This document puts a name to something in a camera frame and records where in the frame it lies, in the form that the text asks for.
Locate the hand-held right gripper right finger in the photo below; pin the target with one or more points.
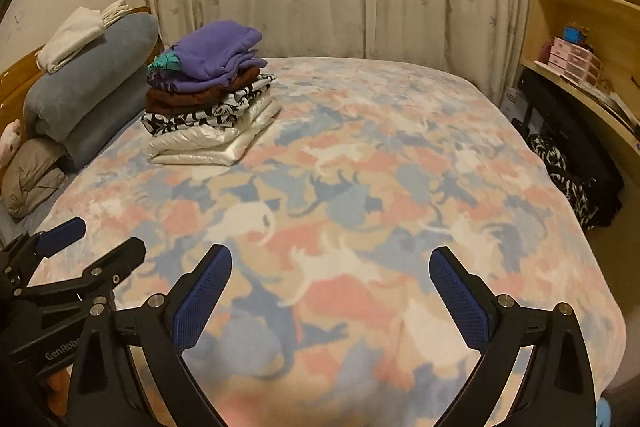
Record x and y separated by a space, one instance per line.
460 302

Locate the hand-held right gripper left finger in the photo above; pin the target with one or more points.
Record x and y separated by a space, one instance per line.
200 302

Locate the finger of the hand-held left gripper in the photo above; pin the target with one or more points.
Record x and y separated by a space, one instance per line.
65 232
120 257

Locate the purple zip hoodie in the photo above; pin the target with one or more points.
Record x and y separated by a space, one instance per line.
215 47

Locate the beige blanket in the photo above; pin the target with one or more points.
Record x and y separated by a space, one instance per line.
32 177

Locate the pink plush toy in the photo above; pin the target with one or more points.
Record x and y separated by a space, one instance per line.
10 139

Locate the white folded garment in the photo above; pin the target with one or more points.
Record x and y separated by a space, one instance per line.
210 147

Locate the pastel patterned bed blanket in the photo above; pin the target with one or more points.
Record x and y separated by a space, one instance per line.
350 207

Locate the blue folded fleece blanket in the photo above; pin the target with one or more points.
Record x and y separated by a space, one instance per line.
90 82

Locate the black and white patterned garment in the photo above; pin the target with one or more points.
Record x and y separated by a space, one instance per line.
200 117

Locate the black and white patterned cloth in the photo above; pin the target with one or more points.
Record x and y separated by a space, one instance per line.
562 177

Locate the brown folded garment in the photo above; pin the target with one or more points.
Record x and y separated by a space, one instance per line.
185 99

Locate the light blue cloth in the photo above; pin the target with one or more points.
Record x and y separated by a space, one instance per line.
603 413

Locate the white folded sweater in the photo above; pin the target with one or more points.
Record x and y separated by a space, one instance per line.
70 37

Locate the white cardboard box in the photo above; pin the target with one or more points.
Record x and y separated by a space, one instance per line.
511 104

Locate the cream folded cloth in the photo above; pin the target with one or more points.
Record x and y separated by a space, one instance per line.
116 11

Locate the stack of magazines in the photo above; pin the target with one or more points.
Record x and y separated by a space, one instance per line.
620 104

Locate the pink drawer organizer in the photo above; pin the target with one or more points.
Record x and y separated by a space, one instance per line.
570 59

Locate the small blue toy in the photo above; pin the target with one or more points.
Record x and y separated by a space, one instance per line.
575 34

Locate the wooden bookshelf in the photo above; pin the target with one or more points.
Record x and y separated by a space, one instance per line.
610 17

